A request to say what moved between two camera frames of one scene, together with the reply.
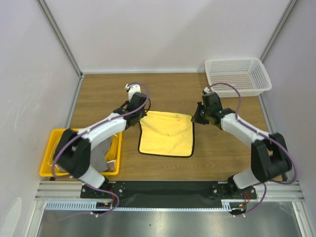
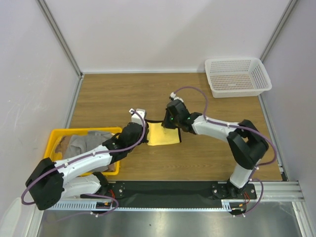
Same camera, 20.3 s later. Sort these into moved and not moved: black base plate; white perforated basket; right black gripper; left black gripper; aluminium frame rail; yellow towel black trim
Moved: right black gripper; yellow towel black trim; left black gripper
Not moved: black base plate; white perforated basket; aluminium frame rail
